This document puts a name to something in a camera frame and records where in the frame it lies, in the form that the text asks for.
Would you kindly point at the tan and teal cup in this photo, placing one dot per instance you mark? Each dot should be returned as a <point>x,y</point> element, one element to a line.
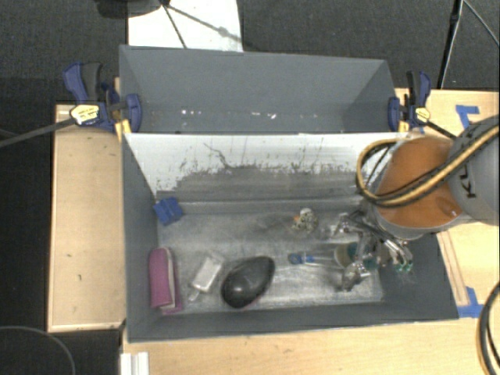
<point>344,254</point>

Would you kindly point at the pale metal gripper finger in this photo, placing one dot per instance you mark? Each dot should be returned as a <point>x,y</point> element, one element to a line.
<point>345,224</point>
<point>353,273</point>

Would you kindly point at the blue-tipped clear stick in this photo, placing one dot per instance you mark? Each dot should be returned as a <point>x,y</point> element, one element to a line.
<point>302,258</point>

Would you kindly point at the clear plastic bottle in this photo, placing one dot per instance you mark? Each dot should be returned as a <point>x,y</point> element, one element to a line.
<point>206,275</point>

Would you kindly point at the pale wood board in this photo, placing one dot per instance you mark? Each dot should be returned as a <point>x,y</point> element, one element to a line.
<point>88,217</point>

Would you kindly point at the black egg-shaped object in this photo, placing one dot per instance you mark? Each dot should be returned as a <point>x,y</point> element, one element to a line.
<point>246,283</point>

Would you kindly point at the grey metal bin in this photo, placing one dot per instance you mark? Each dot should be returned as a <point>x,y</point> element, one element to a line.
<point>254,88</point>

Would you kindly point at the blue ridged block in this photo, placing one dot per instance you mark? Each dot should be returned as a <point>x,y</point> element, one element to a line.
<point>168,210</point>

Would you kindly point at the spotted toy animal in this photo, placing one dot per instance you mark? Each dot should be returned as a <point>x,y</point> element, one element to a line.
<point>305,220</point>

